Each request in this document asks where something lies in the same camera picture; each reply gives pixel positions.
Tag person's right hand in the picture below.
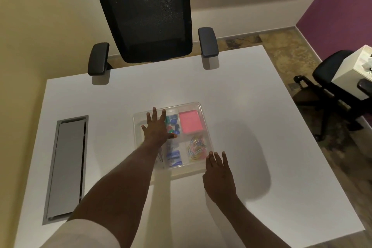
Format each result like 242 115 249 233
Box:
202 151 238 205

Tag person's left hand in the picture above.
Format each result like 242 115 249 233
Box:
141 107 177 148

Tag person's right forearm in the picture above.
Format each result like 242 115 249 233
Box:
214 193 292 248

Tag person's left forearm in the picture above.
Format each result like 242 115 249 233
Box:
66 138 172 248

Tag clear plastic organizer tray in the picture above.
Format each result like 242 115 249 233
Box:
133 101 215 170

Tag pile of coloured paper clips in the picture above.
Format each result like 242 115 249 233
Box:
186 136 208 159

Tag pink sticky note pad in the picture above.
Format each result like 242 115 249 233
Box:
178 110 203 135

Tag blue staple boxes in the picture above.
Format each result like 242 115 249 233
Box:
166 151 182 167

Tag black chair armrest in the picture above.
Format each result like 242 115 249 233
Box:
198 27 219 58
88 42 110 76

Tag black mesh office chair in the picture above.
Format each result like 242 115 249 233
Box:
88 0 219 76

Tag white sleeve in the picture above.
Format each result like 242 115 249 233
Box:
38 218 121 248

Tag black swivel office chair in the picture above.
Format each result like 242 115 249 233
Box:
293 50 372 142

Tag white cabinet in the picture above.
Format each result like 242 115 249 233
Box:
331 44 372 101

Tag grey desk cable cover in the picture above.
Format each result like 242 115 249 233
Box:
43 115 89 226

